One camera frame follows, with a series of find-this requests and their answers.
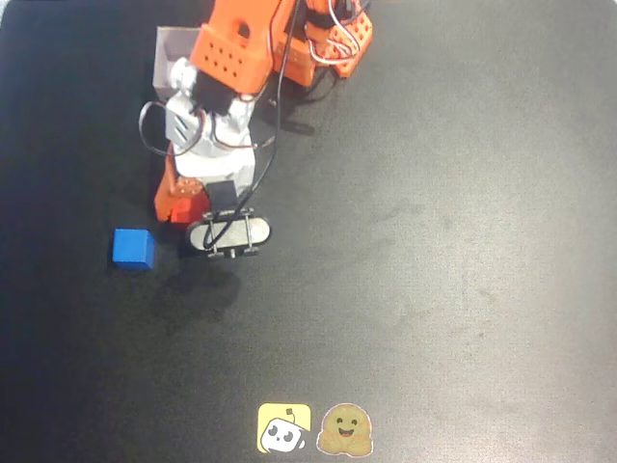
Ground black table mat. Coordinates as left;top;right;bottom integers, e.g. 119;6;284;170
0;0;617;463

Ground white box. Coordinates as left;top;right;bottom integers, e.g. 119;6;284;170
151;25;204;100

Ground white servo wire bundle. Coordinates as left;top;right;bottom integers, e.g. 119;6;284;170
308;0;370;67

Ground black camera cable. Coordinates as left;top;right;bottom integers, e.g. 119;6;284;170
201;0;303;252

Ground blue cube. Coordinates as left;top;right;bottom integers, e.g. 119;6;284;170
112;228;157;272

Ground red black servo wire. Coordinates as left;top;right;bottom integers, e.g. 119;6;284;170
138;99;277;158

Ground red cube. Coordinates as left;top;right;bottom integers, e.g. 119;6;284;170
171;190;212;226

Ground yellow robot sticker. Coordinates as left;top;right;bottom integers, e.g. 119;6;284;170
256;402;313;455

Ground hugging face emoji sticker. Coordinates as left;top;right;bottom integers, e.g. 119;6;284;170
314;401;375;457

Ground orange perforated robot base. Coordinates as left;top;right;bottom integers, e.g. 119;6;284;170
308;8;375;79

